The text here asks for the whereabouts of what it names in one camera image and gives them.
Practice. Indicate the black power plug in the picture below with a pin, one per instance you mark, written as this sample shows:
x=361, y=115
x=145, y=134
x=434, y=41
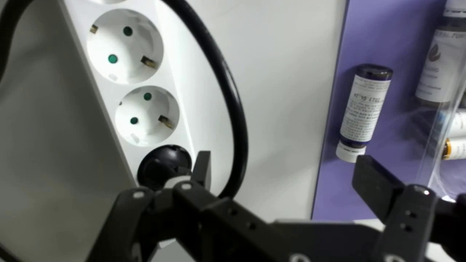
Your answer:
x=161, y=165

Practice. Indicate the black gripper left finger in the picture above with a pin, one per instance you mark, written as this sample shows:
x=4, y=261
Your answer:
x=193, y=227

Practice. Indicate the small bottle dark cap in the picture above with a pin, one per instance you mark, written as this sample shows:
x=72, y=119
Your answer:
x=364, y=111

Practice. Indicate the purple flat box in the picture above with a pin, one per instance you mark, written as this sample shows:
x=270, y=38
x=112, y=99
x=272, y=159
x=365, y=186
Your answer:
x=387, y=34

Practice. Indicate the large bottle white label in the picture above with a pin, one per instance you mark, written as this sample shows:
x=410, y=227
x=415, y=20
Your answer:
x=444, y=58

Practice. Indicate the white power strip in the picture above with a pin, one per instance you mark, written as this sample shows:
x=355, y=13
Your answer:
x=125, y=48

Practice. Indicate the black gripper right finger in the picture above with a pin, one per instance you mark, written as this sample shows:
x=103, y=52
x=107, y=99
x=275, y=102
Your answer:
x=412, y=218

